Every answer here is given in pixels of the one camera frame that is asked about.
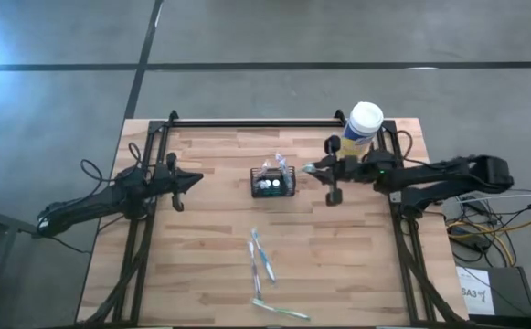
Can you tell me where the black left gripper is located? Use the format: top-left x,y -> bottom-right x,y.
151,152 -> 205,213

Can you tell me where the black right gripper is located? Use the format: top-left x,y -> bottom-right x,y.
309,134 -> 378,207

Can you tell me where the blue white toothbrush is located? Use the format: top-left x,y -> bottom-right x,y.
250,228 -> 277,284

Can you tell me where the blue yellow wipes canister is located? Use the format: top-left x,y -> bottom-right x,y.
339,101 -> 385,160

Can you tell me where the teal white wrapped toothbrush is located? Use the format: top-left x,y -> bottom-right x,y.
251,297 -> 312,322

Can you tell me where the black power adapter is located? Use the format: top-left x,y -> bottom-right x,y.
448,224 -> 494,251

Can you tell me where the white paper label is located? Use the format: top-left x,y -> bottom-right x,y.
455,266 -> 496,316

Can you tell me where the black case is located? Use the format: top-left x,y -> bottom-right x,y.
455,265 -> 531,319

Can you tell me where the black wire mesh basket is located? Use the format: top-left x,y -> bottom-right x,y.
249,165 -> 297,199

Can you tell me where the black aluminium table frame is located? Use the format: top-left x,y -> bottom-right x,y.
76,109 -> 473,328

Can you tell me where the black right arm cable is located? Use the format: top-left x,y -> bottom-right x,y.
395,129 -> 416,162

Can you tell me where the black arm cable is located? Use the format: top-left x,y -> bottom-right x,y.
395,129 -> 416,162
80,141 -> 145,184

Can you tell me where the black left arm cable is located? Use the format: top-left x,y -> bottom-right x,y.
80,141 -> 145,184

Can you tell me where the black left base cable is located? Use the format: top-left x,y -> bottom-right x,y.
40,230 -> 93,256

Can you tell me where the black cable bundle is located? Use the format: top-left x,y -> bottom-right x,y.
442,189 -> 522,271

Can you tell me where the white cable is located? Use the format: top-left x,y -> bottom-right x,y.
456,191 -> 531,206

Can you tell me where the yellow cable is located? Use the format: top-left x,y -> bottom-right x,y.
446,218 -> 531,269

